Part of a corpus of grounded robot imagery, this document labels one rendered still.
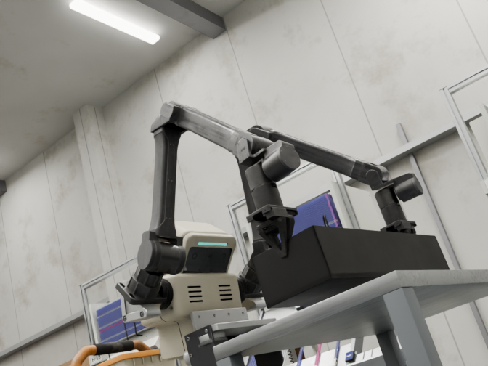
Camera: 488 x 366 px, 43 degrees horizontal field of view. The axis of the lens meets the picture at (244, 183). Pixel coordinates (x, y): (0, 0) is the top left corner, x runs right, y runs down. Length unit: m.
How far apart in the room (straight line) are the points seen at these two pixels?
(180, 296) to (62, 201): 7.50
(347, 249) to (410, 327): 0.30
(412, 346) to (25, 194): 9.09
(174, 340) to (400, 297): 0.89
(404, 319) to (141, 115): 7.31
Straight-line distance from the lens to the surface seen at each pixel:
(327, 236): 1.27
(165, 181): 1.66
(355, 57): 6.51
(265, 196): 1.29
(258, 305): 1.96
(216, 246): 1.82
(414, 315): 1.07
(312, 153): 1.85
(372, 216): 3.73
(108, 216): 7.98
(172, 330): 1.81
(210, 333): 1.64
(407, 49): 6.29
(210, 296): 1.81
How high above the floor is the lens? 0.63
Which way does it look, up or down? 21 degrees up
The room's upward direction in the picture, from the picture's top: 17 degrees counter-clockwise
